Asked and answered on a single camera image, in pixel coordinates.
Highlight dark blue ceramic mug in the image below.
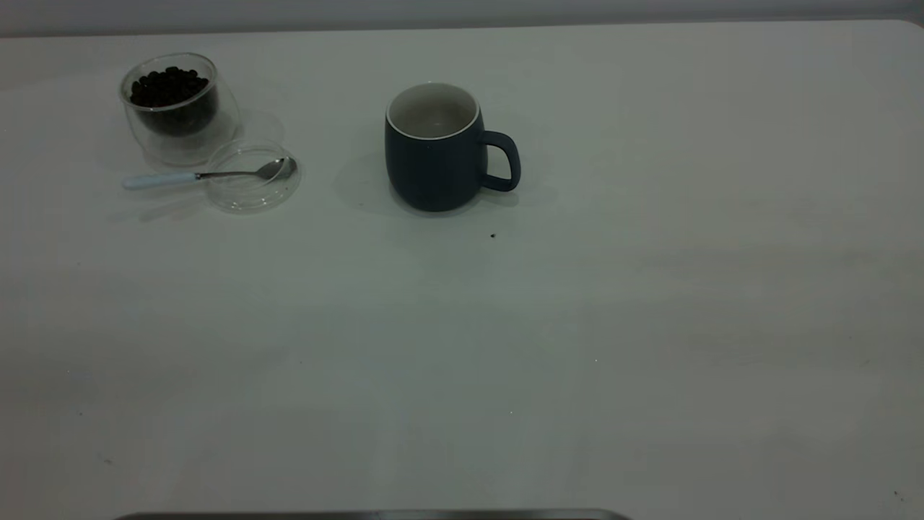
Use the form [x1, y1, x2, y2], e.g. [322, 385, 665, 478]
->
[384, 82, 522, 213]

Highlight clear round plastic lid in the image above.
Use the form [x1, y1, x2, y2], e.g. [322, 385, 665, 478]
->
[205, 139, 302, 213]

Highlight metal spoon with pale handle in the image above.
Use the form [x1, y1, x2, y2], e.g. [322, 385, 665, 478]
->
[121, 155, 297, 191]

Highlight dark coffee beans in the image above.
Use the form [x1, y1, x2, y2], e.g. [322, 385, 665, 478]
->
[130, 66, 219, 135]

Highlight clear double-wall glass cup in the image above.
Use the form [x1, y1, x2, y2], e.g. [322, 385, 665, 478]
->
[119, 52, 243, 167]

